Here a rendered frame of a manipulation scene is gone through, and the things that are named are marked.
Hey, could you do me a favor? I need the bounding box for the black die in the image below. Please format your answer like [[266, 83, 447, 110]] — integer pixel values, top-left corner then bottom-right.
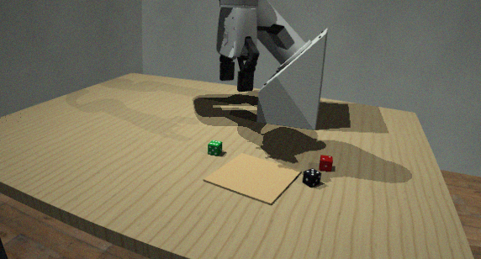
[[302, 168, 321, 188]]

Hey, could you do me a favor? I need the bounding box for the dark green die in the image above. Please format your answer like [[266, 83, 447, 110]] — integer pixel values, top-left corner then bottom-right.
[[208, 140, 222, 156]]

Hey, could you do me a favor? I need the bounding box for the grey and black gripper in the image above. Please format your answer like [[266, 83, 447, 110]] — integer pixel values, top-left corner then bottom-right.
[[216, 4, 259, 92]]

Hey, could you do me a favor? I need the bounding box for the red die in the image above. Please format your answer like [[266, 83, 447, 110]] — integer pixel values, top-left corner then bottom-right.
[[319, 155, 333, 172]]

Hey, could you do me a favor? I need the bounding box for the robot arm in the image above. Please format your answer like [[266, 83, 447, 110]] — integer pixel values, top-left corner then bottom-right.
[[219, 0, 312, 71]]

